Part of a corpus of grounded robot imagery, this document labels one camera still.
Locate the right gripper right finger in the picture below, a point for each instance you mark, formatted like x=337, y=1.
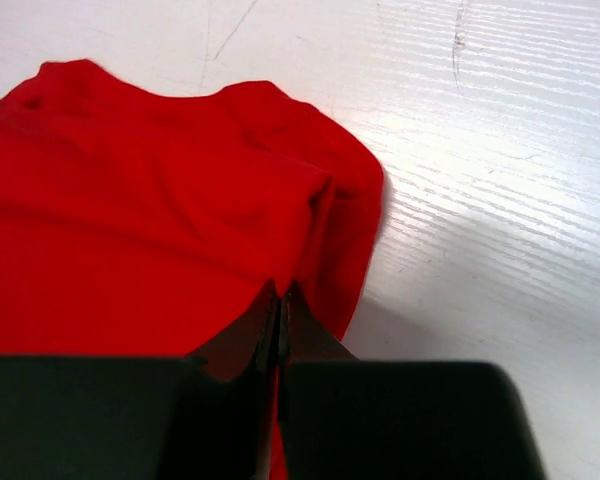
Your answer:
x=345, y=418

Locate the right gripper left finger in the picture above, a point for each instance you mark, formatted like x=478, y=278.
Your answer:
x=199, y=416

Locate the red t-shirt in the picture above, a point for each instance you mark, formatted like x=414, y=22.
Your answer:
x=137, y=225

